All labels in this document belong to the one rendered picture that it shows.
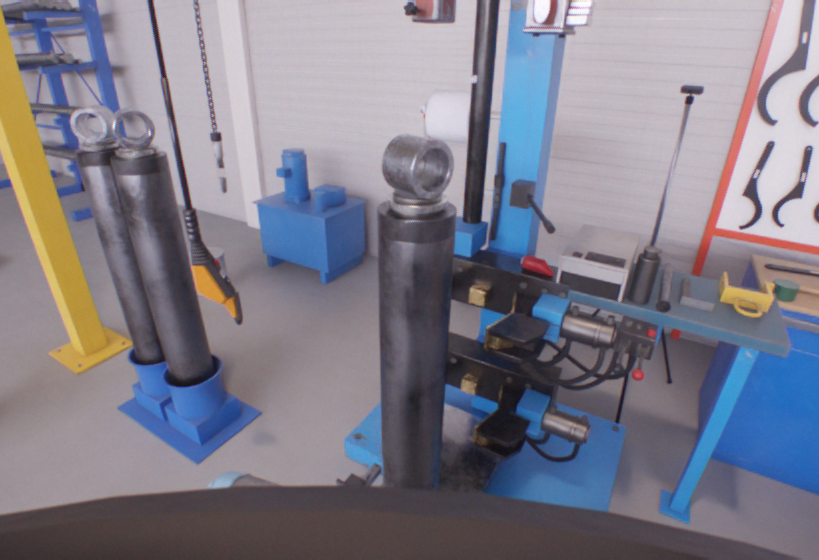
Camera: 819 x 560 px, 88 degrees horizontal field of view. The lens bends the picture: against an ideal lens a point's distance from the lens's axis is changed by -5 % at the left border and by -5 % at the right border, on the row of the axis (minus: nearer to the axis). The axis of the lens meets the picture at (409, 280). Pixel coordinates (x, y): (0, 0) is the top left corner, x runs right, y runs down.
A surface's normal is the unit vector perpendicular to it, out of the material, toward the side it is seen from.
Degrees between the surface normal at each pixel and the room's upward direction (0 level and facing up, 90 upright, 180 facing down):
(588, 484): 0
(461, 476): 0
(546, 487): 0
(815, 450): 90
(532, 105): 90
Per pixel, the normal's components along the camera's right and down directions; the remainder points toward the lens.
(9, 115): 0.86, 0.24
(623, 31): -0.51, 0.38
